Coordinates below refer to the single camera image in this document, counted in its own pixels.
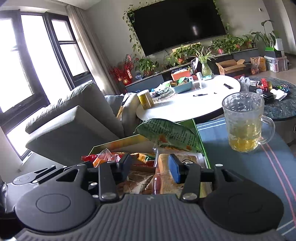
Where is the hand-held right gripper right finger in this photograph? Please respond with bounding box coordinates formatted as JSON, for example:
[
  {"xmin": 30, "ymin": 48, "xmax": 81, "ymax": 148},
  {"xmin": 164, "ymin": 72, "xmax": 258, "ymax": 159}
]
[{"xmin": 168, "ymin": 153, "xmax": 242, "ymax": 201}]

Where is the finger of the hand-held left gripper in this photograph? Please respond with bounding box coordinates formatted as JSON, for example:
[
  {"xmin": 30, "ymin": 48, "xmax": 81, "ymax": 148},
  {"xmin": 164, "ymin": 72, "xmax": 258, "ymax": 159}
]
[{"xmin": 13, "ymin": 162, "xmax": 93, "ymax": 186}]

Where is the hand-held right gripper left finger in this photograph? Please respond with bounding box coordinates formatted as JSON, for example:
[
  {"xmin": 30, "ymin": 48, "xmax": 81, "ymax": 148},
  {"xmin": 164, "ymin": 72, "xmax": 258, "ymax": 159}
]
[{"xmin": 55, "ymin": 153, "xmax": 133, "ymax": 202}]

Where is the bread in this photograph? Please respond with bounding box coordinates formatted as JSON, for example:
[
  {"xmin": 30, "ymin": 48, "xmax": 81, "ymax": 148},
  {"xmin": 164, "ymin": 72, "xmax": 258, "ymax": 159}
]
[{"xmin": 154, "ymin": 153, "xmax": 201, "ymax": 195}]

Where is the clear red snack packet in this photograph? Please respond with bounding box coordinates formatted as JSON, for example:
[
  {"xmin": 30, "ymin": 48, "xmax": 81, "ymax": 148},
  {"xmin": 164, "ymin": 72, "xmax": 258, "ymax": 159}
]
[{"xmin": 92, "ymin": 148, "xmax": 122, "ymax": 168}]

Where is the brown printed snack packet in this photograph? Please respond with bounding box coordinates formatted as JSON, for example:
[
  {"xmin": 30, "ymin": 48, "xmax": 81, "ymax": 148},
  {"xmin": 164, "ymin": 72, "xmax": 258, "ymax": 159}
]
[{"xmin": 117, "ymin": 171, "xmax": 160, "ymax": 195}]

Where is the red orange snack bag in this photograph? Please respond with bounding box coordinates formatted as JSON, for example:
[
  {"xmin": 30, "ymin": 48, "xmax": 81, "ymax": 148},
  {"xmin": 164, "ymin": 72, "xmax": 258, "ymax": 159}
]
[{"xmin": 131, "ymin": 152, "xmax": 156, "ymax": 164}]

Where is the green cardboard box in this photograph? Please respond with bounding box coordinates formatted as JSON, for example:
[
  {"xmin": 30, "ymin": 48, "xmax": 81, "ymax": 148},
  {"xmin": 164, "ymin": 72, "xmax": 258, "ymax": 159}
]
[{"xmin": 88, "ymin": 118, "xmax": 212, "ymax": 197}]

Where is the green snack packet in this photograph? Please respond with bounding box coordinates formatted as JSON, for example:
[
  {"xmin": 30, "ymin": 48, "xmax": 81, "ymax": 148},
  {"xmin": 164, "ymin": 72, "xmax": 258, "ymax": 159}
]
[{"xmin": 134, "ymin": 118, "xmax": 202, "ymax": 153}]

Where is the cream cushion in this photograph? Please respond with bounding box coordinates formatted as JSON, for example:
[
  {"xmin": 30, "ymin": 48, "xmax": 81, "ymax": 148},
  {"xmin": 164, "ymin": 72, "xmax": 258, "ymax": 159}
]
[{"xmin": 117, "ymin": 93, "xmax": 141, "ymax": 130}]

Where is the white round table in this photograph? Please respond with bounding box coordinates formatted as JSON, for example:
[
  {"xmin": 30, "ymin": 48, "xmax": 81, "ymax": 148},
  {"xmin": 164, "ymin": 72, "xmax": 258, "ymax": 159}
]
[{"xmin": 136, "ymin": 74, "xmax": 241, "ymax": 123}]

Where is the grey sofa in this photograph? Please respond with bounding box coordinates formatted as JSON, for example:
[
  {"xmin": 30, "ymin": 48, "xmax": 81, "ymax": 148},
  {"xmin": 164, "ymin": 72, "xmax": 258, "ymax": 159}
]
[{"xmin": 25, "ymin": 82, "xmax": 126, "ymax": 166}]

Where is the gold can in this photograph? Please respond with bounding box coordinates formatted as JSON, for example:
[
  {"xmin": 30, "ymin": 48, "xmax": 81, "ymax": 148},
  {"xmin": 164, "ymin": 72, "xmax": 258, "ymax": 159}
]
[{"xmin": 137, "ymin": 90, "xmax": 155, "ymax": 110}]

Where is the pile of snack wrappers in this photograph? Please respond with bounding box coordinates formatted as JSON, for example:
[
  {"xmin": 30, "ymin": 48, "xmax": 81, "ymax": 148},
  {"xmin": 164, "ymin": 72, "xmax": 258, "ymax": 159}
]
[{"xmin": 151, "ymin": 83, "xmax": 176, "ymax": 102}]

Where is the blue plastic basket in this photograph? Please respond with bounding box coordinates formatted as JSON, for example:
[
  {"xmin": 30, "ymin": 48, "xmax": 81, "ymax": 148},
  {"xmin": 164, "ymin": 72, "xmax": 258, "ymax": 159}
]
[{"xmin": 171, "ymin": 80, "xmax": 193, "ymax": 93}]

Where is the glass mug with yellow drink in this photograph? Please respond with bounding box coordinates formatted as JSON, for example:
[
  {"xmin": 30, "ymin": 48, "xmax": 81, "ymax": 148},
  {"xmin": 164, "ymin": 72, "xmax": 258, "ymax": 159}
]
[{"xmin": 222, "ymin": 92, "xmax": 275, "ymax": 153}]

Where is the grey television console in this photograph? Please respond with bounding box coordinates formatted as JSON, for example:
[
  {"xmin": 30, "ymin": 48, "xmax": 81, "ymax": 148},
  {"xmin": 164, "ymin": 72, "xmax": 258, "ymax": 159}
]
[{"xmin": 125, "ymin": 47, "xmax": 260, "ymax": 93}]

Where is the orange box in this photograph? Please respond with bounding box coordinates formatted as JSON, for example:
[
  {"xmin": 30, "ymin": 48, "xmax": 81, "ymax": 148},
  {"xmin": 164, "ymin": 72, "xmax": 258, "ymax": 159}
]
[{"xmin": 171, "ymin": 70, "xmax": 191, "ymax": 81}]

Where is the red berry decoration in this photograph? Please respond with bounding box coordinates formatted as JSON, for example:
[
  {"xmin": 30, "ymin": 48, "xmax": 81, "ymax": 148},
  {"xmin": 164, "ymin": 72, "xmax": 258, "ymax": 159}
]
[{"xmin": 109, "ymin": 54, "xmax": 136, "ymax": 85}]

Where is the potted green plant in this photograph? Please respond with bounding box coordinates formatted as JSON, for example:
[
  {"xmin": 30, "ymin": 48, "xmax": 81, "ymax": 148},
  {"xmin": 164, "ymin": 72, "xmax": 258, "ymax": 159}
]
[
  {"xmin": 134, "ymin": 58, "xmax": 159, "ymax": 76},
  {"xmin": 243, "ymin": 34, "xmax": 255, "ymax": 49},
  {"xmin": 210, "ymin": 35, "xmax": 244, "ymax": 54},
  {"xmin": 170, "ymin": 43, "xmax": 201, "ymax": 65}
]

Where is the spider plant in glass vase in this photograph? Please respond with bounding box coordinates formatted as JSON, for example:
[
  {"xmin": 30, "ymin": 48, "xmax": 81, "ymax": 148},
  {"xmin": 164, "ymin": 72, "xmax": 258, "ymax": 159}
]
[{"xmin": 192, "ymin": 46, "xmax": 216, "ymax": 77}]

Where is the clear plastic bag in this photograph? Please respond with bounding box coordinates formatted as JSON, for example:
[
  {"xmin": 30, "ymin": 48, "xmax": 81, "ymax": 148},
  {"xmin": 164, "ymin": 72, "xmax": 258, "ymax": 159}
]
[{"xmin": 238, "ymin": 76, "xmax": 250, "ymax": 92}]

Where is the open cardboard box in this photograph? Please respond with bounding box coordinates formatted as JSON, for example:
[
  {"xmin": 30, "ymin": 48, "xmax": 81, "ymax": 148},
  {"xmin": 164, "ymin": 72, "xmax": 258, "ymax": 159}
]
[{"xmin": 216, "ymin": 59, "xmax": 246, "ymax": 75}]

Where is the beige curtain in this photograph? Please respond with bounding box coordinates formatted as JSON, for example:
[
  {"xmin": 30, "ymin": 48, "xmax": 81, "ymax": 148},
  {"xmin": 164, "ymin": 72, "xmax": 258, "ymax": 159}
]
[{"xmin": 66, "ymin": 5, "xmax": 118, "ymax": 95}]

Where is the dark framed window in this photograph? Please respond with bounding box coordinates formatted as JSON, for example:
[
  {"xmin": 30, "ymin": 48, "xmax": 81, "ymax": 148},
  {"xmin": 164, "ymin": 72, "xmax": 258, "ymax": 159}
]
[{"xmin": 0, "ymin": 10, "xmax": 96, "ymax": 114}]

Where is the dark marble round table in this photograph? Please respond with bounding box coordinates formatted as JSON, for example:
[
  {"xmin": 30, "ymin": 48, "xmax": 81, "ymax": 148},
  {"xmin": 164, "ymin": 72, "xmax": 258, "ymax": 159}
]
[{"xmin": 240, "ymin": 77, "xmax": 296, "ymax": 145}]

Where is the red box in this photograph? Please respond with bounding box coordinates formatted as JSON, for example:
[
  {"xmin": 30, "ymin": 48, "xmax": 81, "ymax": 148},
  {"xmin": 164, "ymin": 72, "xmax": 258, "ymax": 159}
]
[{"xmin": 261, "ymin": 78, "xmax": 273, "ymax": 92}]

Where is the white packet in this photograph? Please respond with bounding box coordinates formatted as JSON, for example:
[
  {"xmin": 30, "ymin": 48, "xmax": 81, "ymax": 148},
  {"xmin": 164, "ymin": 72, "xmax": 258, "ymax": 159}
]
[{"xmin": 270, "ymin": 88, "xmax": 289, "ymax": 100}]

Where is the orange shopping bag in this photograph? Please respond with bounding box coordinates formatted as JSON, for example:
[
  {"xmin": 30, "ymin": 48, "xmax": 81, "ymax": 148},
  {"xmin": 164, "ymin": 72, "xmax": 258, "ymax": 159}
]
[{"xmin": 250, "ymin": 56, "xmax": 267, "ymax": 74}]

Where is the trailing vine plant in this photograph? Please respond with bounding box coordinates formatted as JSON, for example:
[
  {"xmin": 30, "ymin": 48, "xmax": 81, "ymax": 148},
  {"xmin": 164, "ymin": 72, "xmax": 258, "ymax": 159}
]
[{"xmin": 122, "ymin": 0, "xmax": 230, "ymax": 61}]

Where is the clear storage bin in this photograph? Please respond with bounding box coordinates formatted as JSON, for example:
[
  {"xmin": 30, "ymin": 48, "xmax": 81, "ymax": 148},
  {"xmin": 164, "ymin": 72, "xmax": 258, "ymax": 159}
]
[{"xmin": 266, "ymin": 56, "xmax": 288, "ymax": 72}]

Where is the black box with green top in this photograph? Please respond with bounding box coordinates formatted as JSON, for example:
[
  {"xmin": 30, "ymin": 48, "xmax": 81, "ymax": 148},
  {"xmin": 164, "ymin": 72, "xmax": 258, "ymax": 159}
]
[{"xmin": 265, "ymin": 47, "xmax": 282, "ymax": 58}]

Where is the tall plant in white pot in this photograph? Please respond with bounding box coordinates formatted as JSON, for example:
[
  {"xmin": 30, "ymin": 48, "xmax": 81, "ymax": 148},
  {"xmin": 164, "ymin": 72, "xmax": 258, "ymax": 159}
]
[{"xmin": 251, "ymin": 20, "xmax": 284, "ymax": 51}]

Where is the wall television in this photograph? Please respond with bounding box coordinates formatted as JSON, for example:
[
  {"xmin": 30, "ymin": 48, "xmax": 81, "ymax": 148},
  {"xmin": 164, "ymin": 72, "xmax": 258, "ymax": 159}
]
[{"xmin": 133, "ymin": 0, "xmax": 226, "ymax": 57}]

